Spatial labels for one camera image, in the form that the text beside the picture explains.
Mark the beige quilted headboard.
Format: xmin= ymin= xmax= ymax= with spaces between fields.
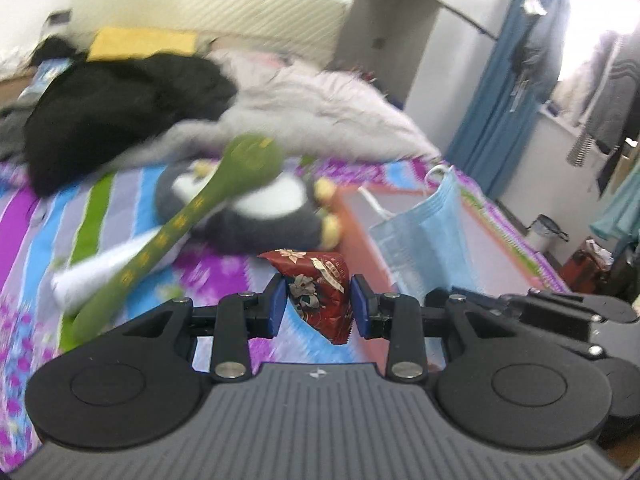
xmin=70 ymin=0 xmax=348 ymax=66

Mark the black clothing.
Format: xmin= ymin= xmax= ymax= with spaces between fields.
xmin=22 ymin=55 xmax=238 ymax=196

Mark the small black cloth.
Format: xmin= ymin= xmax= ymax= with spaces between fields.
xmin=30 ymin=35 xmax=86 ymax=66

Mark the blue face mask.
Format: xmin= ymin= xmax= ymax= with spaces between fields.
xmin=369 ymin=164 xmax=473 ymax=301

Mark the hanging grey sweater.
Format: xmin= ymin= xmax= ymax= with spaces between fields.
xmin=582 ymin=52 xmax=640 ymax=156

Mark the grey cabinet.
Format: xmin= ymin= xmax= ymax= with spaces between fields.
xmin=332 ymin=0 xmax=501 ymax=106

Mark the blue panda print item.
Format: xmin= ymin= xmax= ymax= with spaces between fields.
xmin=20 ymin=57 xmax=76 ymax=101

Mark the white tube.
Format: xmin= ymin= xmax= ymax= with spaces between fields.
xmin=52 ymin=230 xmax=176 ymax=311

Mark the hanging dark garment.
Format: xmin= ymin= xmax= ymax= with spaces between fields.
xmin=510 ymin=0 xmax=568 ymax=111

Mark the dark grey blanket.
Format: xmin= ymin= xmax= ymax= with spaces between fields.
xmin=0 ymin=105 xmax=36 ymax=161

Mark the striped garment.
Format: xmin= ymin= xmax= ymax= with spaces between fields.
xmin=567 ymin=130 xmax=593 ymax=167

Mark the wire trash bin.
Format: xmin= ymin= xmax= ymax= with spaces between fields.
xmin=525 ymin=214 xmax=570 ymax=256

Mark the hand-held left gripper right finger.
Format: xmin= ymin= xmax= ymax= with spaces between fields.
xmin=350 ymin=274 xmax=503 ymax=383

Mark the green plush stick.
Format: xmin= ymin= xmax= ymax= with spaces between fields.
xmin=70 ymin=132 xmax=285 ymax=353

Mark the light grey duvet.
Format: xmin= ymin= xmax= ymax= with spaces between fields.
xmin=165 ymin=50 xmax=441 ymax=166

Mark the red container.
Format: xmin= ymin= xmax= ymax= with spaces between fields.
xmin=560 ymin=240 xmax=616 ymax=296

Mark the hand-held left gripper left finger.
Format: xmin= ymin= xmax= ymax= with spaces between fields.
xmin=122 ymin=272 xmax=290 ymax=383

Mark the red snack packet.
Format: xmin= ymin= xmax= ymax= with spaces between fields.
xmin=257 ymin=248 xmax=355 ymax=346

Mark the yellow pillow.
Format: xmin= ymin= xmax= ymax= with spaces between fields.
xmin=86 ymin=27 xmax=198 ymax=63

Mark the grey penguin plush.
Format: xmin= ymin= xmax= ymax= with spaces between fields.
xmin=154 ymin=160 xmax=346 ymax=256

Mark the teal garment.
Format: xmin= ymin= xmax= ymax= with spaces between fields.
xmin=590 ymin=160 xmax=640 ymax=243

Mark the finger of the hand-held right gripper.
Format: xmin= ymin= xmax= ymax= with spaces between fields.
xmin=424 ymin=286 xmax=531 ymax=321

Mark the hanging white garment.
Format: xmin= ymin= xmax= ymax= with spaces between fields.
xmin=552 ymin=35 xmax=621 ymax=126

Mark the colourful striped bedsheet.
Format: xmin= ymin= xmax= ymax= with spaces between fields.
xmin=0 ymin=157 xmax=573 ymax=461

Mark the orange cardboard box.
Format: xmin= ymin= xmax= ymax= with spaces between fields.
xmin=329 ymin=185 xmax=551 ymax=296

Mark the blue curtain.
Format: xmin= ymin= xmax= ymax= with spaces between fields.
xmin=445 ymin=0 xmax=566 ymax=206

